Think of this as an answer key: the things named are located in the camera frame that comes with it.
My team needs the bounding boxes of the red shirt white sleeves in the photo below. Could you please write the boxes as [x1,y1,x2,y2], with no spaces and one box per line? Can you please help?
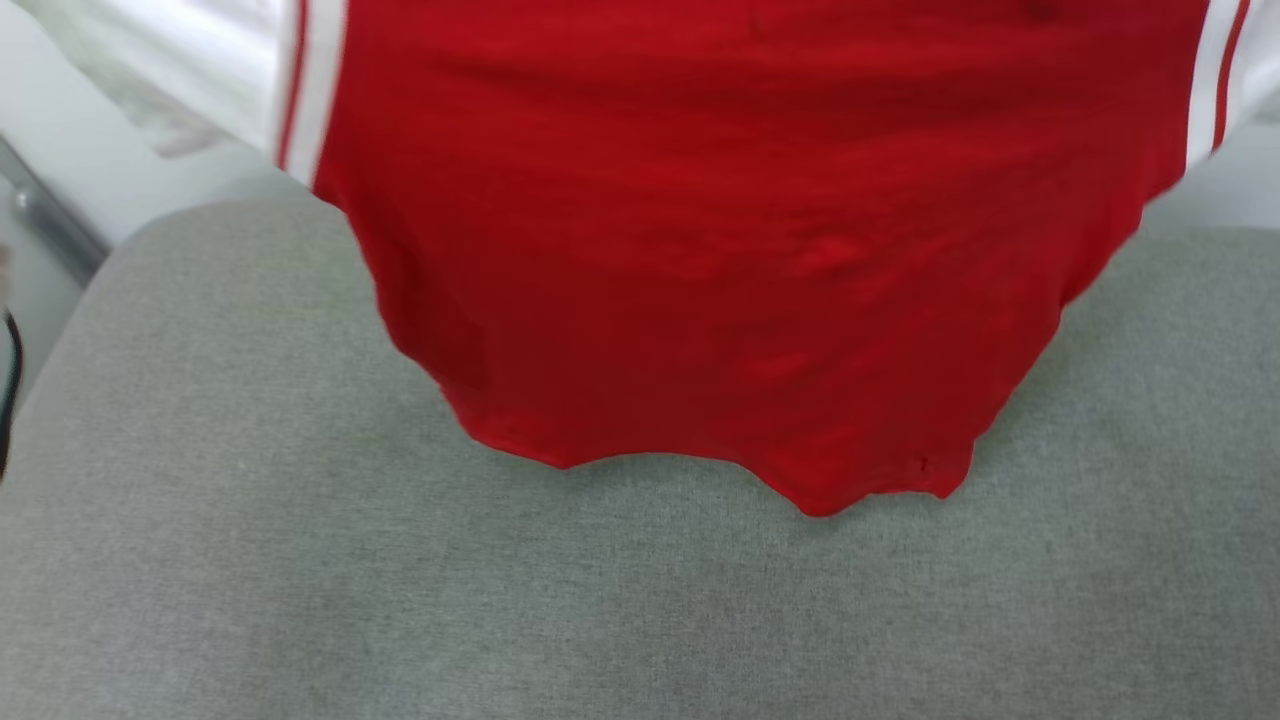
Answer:
[20,0,1280,518]

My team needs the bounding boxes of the thin black hanging cable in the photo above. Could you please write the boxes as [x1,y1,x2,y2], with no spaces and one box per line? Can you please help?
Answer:
[0,310,24,481]

